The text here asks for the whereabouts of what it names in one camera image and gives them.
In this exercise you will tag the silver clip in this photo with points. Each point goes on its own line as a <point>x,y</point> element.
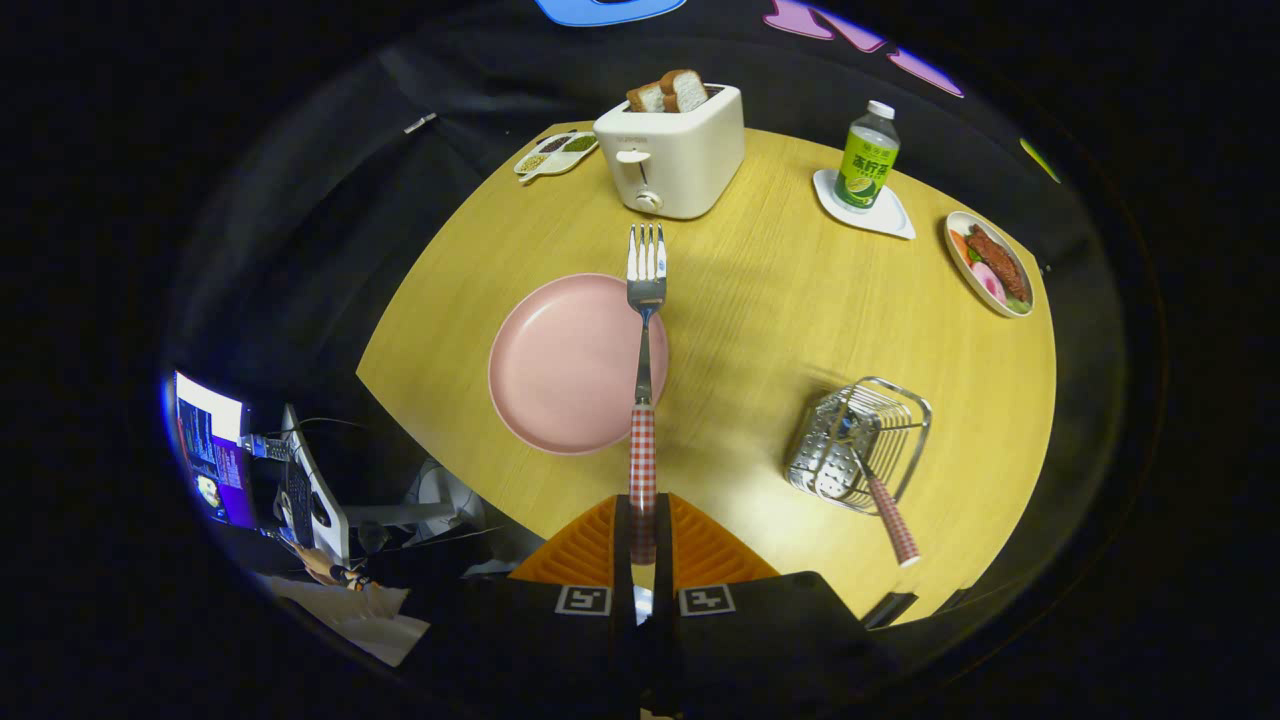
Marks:
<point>420,123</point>

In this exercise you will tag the white toaster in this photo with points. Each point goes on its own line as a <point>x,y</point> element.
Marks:
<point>680,160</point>

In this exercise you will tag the white laptop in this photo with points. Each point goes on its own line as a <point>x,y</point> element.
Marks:
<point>315,490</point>

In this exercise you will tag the green label drink bottle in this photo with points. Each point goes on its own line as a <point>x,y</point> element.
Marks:
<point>866,165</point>

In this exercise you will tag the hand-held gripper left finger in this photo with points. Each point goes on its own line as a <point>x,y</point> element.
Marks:
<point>622,540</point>

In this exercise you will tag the white square coaster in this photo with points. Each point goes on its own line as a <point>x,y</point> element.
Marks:
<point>890,220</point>

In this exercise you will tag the cream plate of food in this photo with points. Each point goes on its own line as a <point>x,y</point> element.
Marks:
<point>958,262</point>

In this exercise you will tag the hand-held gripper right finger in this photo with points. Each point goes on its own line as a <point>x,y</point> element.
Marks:
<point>666,540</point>

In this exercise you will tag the orange carrot piece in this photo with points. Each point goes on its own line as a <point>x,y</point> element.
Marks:
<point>960,246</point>

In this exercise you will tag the white divided bean dish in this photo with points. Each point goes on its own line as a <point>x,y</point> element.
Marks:
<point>555,158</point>

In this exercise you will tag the white crumpled cloth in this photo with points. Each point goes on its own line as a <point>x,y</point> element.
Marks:
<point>370,625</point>

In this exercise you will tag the pink round plate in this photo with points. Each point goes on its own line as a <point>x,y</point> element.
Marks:
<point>560,370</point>

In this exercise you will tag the white bread slice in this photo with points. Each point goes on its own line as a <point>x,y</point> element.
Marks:
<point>688,92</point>

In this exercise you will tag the computer monitor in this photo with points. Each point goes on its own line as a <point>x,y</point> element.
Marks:
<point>215,455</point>

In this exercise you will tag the pink round food slice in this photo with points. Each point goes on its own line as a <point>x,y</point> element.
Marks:
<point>990,285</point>

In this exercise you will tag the brown meat piece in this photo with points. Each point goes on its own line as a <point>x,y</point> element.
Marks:
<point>1000,265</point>

